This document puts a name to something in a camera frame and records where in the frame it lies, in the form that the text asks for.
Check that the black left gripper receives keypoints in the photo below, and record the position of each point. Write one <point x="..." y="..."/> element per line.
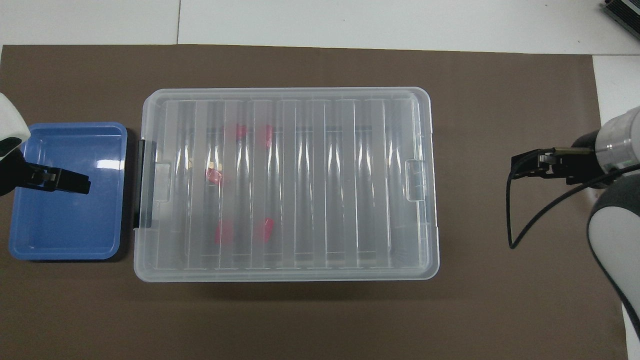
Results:
<point x="15" y="172"/>

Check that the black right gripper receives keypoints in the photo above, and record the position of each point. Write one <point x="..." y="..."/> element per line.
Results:
<point x="580" y="162"/>

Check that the red block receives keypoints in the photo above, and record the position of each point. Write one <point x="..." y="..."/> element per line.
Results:
<point x="241" y="131"/>
<point x="215" y="176"/>
<point x="263" y="230"/>
<point x="266" y="135"/>
<point x="223" y="233"/>

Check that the clear ribbed plastic lid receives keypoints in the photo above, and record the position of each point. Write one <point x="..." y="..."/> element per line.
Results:
<point x="300" y="190"/>

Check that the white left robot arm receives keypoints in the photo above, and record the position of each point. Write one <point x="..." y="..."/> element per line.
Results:
<point x="10" y="122"/>

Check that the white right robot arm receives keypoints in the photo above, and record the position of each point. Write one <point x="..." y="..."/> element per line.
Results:
<point x="615" y="225"/>

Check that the blue plastic tray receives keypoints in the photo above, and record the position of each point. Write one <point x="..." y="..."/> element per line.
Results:
<point x="65" y="225"/>

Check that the clear plastic storage box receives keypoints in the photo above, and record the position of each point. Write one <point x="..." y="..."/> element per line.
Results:
<point x="200" y="258"/>

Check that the black finned device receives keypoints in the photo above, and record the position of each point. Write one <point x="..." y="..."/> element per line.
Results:
<point x="625" y="12"/>

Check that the brown table mat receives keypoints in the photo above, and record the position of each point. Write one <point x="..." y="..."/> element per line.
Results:
<point x="320" y="320"/>

